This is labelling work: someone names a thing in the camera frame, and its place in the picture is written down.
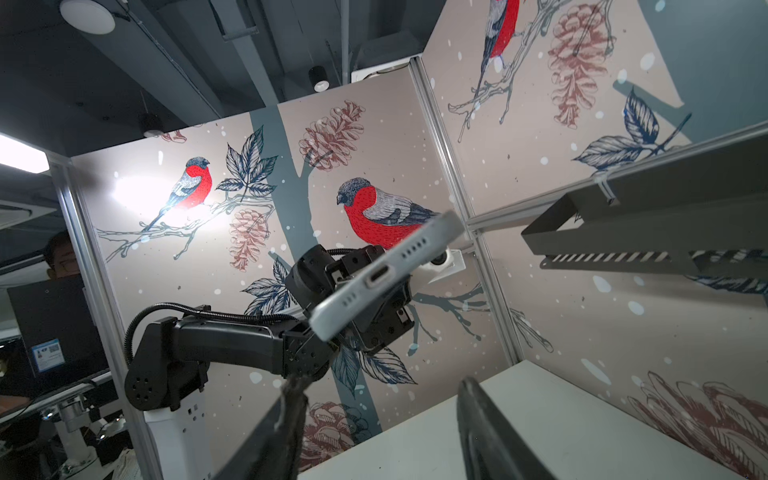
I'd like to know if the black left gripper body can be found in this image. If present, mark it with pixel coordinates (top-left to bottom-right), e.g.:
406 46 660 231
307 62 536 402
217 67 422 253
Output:
285 245 415 354

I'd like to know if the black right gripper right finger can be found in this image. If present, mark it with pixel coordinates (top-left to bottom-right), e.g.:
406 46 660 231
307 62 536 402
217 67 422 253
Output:
457 377 555 480

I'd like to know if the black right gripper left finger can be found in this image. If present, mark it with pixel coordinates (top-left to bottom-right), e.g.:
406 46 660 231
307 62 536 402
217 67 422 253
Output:
214 376 310 479

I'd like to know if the black phone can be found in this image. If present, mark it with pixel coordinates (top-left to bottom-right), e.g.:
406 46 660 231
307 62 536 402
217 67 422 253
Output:
309 211 464 341

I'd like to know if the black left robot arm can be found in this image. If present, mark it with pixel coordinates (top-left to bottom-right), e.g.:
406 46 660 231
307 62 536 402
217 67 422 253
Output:
124 245 416 479

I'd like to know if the black computer monitor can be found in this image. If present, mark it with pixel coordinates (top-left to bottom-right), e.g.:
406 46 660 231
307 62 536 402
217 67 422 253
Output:
1 275 108 399

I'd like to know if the person behind monitor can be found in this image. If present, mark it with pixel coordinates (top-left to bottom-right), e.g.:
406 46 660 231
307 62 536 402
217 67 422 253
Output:
43 230 80 280

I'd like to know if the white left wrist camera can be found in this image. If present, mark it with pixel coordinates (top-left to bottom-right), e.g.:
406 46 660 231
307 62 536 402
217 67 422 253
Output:
418 249 466 283

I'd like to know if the black wire basket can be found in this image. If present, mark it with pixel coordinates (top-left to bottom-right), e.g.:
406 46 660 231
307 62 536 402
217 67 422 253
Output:
522 135 767 280

